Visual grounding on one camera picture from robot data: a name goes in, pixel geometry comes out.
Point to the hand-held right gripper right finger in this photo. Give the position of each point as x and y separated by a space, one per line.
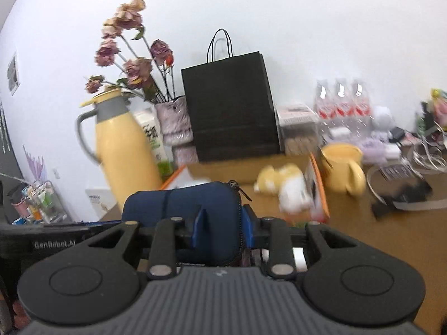
248 228

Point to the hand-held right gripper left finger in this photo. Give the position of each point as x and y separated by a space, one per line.
199 228

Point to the navy blue zipper pouch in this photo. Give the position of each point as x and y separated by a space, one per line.
157 209

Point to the yellow white plush toy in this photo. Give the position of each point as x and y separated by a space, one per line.
276 178

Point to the cardboard box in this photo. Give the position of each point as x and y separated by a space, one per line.
227 171

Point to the white carton box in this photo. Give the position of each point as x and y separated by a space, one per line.
99 202

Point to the clear plastic container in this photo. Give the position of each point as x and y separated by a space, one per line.
300 143

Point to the white green milk carton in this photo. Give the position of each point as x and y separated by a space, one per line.
153 139

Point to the yellow mug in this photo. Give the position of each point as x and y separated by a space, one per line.
340 171

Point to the yellow thermos jug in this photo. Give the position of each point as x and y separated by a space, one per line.
118 153

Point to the pink wrapped vase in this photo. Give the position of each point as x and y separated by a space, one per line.
174 118

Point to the black paper bag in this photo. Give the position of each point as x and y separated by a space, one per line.
227 111

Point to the white labelled box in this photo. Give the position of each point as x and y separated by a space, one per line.
297 113

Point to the small white box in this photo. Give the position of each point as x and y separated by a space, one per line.
340 134

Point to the red label water bottle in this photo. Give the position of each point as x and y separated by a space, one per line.
341 110
323 111

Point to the pack of water bottles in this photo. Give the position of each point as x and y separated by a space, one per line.
360 108

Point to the dried pink flower bouquet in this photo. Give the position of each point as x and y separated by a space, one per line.
136 69

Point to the black power adapter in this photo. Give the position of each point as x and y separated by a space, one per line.
397 135

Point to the colourful flower decoration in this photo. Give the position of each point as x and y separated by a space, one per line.
434 111

